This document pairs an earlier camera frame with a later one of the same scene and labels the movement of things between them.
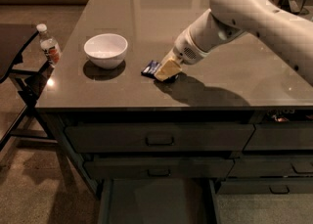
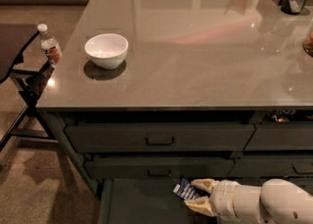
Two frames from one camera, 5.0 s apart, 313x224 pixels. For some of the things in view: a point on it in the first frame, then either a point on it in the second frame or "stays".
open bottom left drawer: (159, 201) stays
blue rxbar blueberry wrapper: (150, 69) → (185, 190)
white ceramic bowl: (106, 51) stays
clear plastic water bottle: (50, 46) stays
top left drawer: (156, 138) stays
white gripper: (185, 50) → (224, 197)
